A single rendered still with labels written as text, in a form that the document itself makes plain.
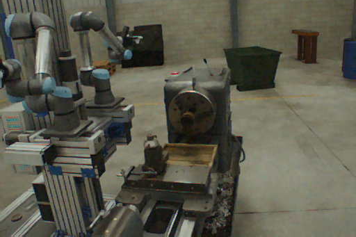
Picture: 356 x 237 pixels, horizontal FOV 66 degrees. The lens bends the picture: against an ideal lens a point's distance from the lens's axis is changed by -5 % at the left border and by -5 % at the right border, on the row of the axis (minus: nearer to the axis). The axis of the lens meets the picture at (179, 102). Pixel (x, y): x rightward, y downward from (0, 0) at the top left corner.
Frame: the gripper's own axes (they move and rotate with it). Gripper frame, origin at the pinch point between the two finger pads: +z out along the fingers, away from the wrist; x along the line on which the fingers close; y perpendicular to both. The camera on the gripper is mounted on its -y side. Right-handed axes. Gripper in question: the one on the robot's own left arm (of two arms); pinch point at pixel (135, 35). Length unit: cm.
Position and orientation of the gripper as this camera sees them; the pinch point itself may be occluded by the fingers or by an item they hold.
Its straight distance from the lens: 258.1
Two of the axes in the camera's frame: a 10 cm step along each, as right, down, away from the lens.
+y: -0.4, 9.3, 3.6
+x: 8.4, 2.3, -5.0
